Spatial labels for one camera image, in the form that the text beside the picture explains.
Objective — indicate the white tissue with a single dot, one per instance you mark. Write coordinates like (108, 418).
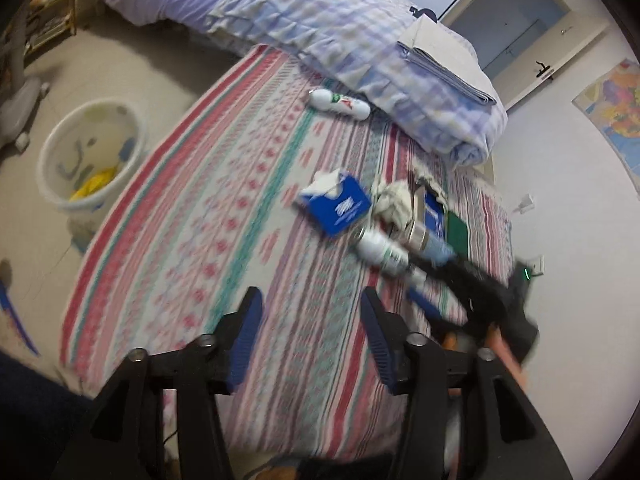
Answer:
(395, 200)

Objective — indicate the green rectangular pad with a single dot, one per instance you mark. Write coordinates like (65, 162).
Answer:
(458, 232)

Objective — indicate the person's right hand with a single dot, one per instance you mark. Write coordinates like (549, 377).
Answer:
(507, 357)

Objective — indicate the blue and white carton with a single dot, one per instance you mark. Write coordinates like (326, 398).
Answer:
(340, 207)

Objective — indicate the folded blue-grey sheet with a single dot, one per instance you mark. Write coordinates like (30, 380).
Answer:
(440, 72)

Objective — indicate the white wall socket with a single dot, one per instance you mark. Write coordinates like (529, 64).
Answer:
(537, 266)

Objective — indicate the grey wheeled chair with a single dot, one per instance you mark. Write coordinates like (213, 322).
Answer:
(20, 105)

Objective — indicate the person's jeans leg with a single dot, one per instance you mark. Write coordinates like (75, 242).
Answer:
(30, 420)

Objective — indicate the white wall plug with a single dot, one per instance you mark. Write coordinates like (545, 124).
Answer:
(526, 204)

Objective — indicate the wooden side shelf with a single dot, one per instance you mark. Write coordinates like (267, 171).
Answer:
(70, 5)

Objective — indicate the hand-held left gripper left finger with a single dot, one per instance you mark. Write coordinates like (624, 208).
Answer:
(245, 340)

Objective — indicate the blue stick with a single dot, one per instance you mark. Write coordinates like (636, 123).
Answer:
(20, 325)

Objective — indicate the white dotted waste bin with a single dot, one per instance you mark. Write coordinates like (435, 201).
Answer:
(60, 180)

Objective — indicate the wall map poster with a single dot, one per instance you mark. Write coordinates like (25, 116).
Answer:
(620, 110)

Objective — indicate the checked ruffled quilt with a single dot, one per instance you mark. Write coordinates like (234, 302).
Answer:
(325, 25)

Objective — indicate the white blue milk carton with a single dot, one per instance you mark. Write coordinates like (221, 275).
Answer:
(432, 215)

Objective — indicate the striped patterned blanket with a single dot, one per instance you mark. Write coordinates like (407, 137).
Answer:
(225, 185)

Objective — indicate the folded white cloth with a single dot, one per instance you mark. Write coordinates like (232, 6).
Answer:
(450, 40)

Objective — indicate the white green spray can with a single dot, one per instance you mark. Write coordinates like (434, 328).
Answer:
(382, 252)

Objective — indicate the dark blue small object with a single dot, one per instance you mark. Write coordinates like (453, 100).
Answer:
(422, 11)

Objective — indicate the white door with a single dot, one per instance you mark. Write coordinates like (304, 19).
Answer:
(515, 25)

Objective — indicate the white plastic bottle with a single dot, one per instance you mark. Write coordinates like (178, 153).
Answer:
(335, 102)

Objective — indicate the yellow packet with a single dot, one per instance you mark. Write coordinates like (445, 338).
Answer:
(95, 182)

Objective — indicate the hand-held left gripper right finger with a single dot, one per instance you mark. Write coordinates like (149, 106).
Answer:
(380, 345)

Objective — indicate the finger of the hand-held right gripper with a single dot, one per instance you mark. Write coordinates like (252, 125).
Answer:
(442, 260)
(425, 302)

